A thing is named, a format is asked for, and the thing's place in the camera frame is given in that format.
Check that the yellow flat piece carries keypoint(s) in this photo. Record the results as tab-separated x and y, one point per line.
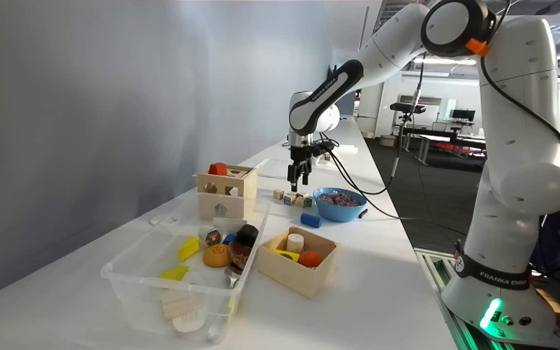
286	253

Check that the clear plastic bin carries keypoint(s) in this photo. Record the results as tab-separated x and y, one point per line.
130	278

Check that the black cylinder block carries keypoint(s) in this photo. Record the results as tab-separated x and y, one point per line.
247	236

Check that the wooden shape sorter box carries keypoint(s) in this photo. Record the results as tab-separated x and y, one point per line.
223	201

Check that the pale wooden ridged piece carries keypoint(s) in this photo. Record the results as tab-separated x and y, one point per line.
181	304

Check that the blue bowl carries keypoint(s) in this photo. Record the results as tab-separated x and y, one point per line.
338	212

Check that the red block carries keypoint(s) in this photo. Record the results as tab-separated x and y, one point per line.
218	170

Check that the open wooden tray box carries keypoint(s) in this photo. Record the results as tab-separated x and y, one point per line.
291	275

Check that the small brown ball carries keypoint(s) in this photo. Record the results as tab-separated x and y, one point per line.
212	238

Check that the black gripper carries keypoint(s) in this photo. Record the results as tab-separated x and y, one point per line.
301	156

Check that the orange round bun toy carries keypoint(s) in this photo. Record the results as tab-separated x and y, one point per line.
216	255

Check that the white Franka Panda arm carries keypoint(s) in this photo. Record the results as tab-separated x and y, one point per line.
525	162

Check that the small blue block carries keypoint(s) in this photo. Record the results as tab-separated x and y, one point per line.
309	220

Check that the white round disc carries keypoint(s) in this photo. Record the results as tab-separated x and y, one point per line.
190	323

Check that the black monitor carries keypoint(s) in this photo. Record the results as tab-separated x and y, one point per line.
463	115

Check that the yellow rectangular block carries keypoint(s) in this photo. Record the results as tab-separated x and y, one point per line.
188	249

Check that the wooden alphabet block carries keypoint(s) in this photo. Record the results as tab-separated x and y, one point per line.
303	203
278	195
290	199

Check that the black marker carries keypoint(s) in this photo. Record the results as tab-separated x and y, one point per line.
361	212

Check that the white cylinder block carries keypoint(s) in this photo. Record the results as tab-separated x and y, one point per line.
295	243

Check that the dark brown toy piece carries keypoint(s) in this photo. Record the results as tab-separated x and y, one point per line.
239	257

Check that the orange ball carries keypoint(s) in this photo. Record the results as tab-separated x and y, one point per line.
309	259

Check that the colourful beads pile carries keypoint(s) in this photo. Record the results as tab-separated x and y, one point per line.
338	199

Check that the black round stool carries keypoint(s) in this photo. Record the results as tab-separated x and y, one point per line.
406	107

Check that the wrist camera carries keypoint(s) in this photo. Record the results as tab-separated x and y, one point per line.
325	144

